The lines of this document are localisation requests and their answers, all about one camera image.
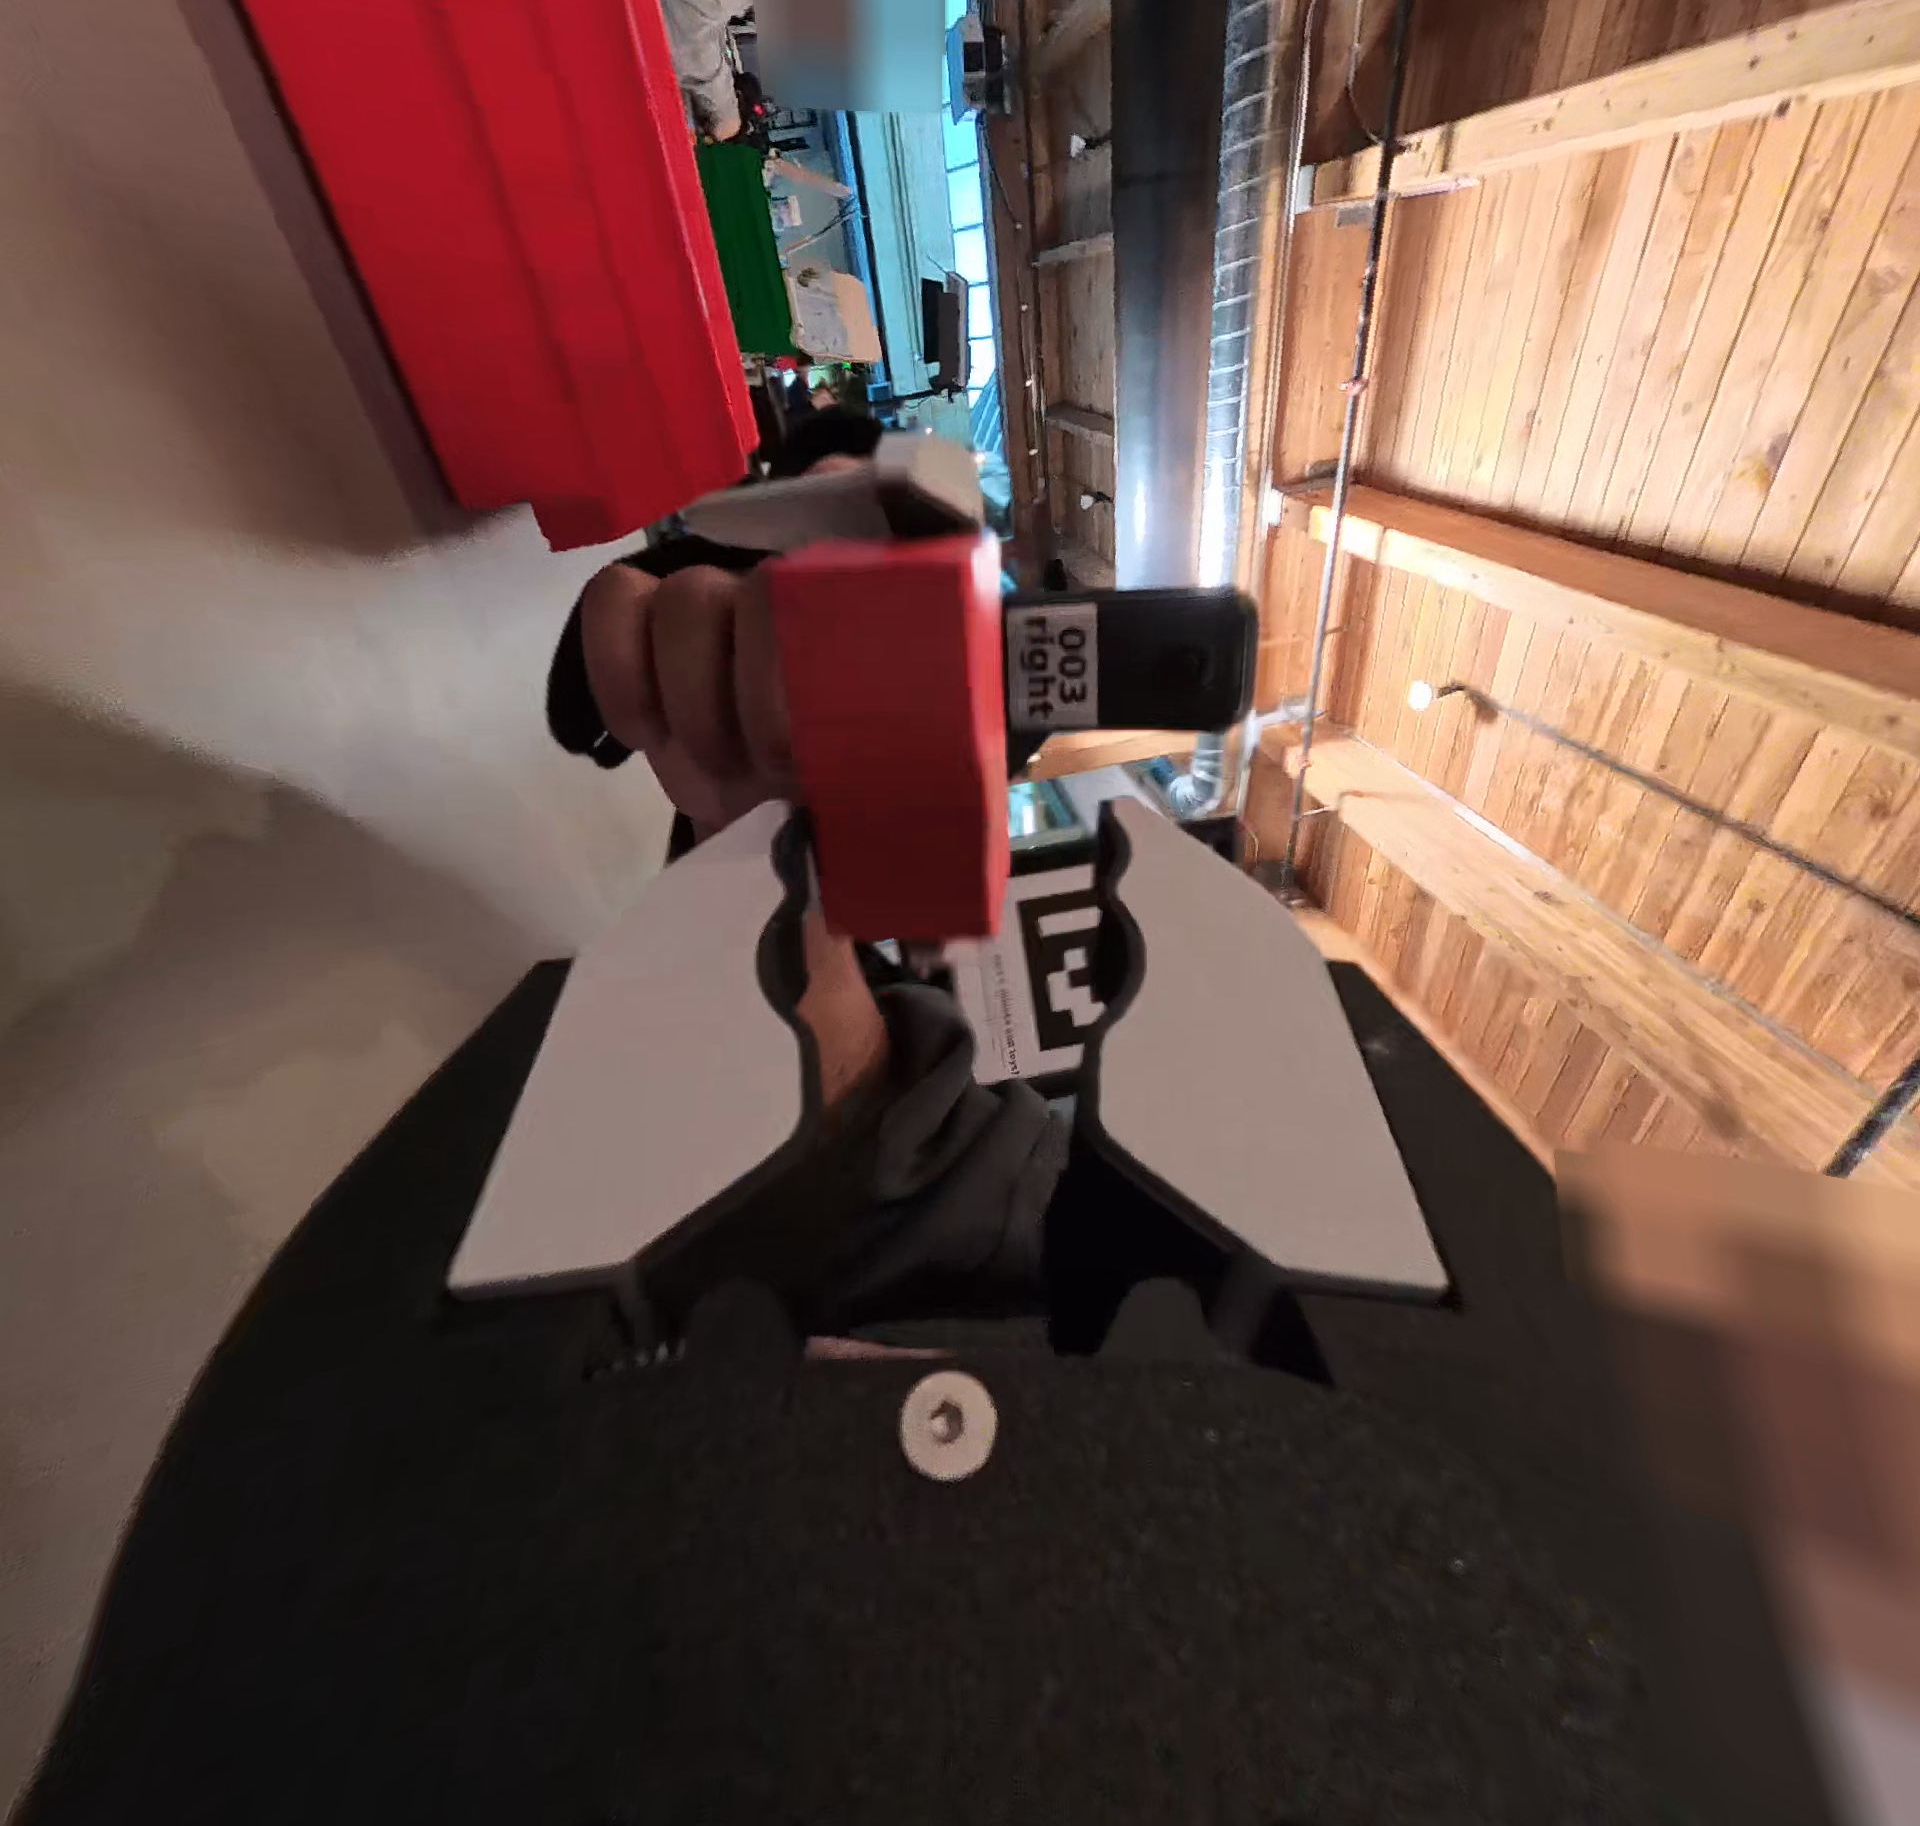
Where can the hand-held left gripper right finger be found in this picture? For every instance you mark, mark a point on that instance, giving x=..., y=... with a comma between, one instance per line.
x=1276, y=1102

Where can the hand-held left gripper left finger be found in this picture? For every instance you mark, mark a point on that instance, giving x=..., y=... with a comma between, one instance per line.
x=629, y=1102

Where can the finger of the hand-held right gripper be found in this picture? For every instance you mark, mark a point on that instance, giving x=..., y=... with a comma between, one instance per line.
x=840, y=504

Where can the red wooden block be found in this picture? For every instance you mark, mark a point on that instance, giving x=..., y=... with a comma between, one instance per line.
x=889, y=731

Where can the red plastic bin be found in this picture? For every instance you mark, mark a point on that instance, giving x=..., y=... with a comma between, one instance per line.
x=480, y=176

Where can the person's right hand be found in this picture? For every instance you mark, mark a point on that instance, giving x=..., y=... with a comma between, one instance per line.
x=696, y=685

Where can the printed marker board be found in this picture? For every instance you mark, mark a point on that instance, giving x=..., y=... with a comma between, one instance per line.
x=1055, y=972

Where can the green box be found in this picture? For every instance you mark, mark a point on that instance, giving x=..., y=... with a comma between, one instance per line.
x=747, y=252

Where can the silver ventilation duct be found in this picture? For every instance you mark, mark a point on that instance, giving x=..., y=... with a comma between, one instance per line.
x=1186, y=236

